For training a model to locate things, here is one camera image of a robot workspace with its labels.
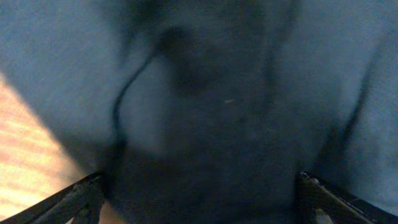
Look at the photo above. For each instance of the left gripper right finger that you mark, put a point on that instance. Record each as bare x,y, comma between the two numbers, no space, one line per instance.
319,202

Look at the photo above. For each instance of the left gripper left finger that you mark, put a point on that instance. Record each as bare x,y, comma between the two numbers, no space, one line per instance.
80,202

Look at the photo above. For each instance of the navy blue shorts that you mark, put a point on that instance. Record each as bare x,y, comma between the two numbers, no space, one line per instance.
206,111

